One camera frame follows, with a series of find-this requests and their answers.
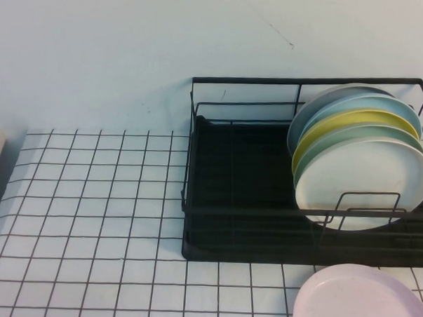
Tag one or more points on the pink plate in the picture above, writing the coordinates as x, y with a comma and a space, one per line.
352, 305

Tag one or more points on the grey plate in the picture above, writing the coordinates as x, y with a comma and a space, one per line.
297, 129

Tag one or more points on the white plate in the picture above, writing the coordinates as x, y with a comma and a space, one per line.
365, 172

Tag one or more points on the green plate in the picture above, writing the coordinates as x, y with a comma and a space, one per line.
374, 132

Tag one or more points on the yellow plate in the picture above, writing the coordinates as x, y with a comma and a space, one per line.
375, 117

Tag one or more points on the light blue plate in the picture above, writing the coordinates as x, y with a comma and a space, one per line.
393, 106

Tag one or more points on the black plastic drip tray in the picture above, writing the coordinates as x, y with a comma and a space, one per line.
253, 174

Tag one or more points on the white black-grid table mat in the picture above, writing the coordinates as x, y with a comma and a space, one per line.
90, 195

